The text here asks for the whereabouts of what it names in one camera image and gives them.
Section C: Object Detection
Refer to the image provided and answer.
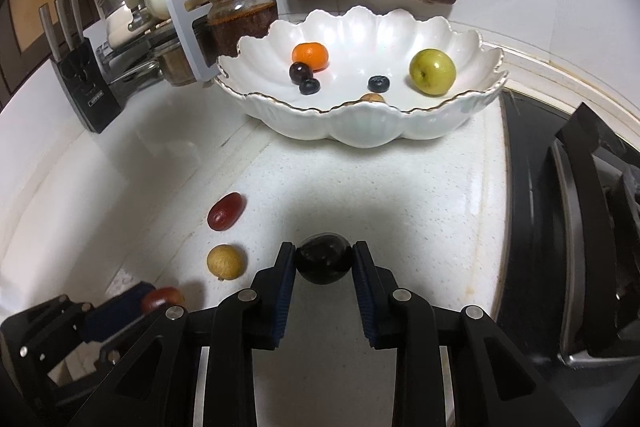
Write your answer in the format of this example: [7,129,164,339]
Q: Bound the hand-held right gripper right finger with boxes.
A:
[351,239,583,427]

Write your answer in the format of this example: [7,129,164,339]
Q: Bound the red cherry tomato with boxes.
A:
[141,287,184,315]
[207,192,246,233]

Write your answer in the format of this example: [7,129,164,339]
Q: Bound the glass jar with green lid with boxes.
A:
[206,0,279,58]

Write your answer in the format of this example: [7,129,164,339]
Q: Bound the black gas stove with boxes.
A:
[492,89,640,368]

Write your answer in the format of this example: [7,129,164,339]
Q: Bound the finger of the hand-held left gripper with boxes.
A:
[97,329,146,370]
[84,283,157,343]

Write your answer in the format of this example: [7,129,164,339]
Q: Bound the grey plastic board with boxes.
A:
[165,0,261,82]

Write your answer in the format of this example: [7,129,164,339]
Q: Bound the white scalloped bowl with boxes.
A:
[215,6,509,149]

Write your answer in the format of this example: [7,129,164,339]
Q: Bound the green jujube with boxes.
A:
[409,48,457,96]

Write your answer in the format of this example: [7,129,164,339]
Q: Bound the orange tangerine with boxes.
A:
[292,42,330,72]

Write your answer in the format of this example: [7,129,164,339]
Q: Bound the large dark grape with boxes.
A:
[295,232,353,285]

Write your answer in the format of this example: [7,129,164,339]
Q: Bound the metal pot rack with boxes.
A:
[95,17,201,88]

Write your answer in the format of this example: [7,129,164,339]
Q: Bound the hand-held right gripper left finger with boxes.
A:
[65,241,298,427]

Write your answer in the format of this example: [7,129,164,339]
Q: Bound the black knife block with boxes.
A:
[54,38,123,134]

